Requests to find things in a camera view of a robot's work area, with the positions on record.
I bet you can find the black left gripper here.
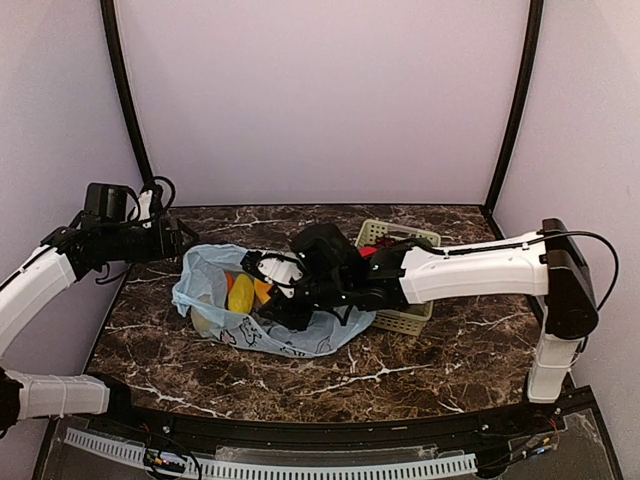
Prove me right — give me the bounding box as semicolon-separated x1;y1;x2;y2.
102;217;200;263

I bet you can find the orange red mango fruit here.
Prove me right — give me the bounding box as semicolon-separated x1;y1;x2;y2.
254;278;272;305

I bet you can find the yellow lemon fruit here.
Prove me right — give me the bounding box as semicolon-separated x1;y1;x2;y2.
227;274;255;314

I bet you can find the light blue printed plastic bag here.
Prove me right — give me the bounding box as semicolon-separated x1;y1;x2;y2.
172;244;376;359

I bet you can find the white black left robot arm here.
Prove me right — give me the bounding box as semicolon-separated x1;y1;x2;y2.
1;218;199;436

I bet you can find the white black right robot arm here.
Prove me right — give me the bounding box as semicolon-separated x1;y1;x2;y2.
241;218;604;434

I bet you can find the orange persimmon fruit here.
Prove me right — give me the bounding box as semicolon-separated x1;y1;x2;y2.
225;272;236;293

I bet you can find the large red fruit left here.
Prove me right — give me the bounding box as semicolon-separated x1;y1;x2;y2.
359;245;379;258

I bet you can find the dark purple grape bunch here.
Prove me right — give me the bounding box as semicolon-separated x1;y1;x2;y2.
375;237;397;248

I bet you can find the pale green perforated basket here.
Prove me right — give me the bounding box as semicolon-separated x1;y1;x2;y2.
355;219;441;336

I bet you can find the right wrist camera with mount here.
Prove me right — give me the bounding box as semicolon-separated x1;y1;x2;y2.
240;250;304;288

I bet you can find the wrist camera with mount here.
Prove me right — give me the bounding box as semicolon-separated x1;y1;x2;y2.
240;250;304;288
127;176;176;228

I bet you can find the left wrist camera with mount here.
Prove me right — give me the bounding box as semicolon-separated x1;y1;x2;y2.
127;176;176;228

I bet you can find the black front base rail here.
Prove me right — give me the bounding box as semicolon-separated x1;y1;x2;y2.
32;384;624;480

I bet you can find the white slotted cable duct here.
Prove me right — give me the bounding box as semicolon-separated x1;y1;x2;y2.
64;428;477;480

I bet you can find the black left corner frame post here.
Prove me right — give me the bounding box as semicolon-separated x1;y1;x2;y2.
99;0;153;183

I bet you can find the black corner frame post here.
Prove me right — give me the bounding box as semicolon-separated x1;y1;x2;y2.
483;0;544;218
99;0;153;183

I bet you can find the black right corner frame post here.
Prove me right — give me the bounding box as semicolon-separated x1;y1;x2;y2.
483;0;544;218

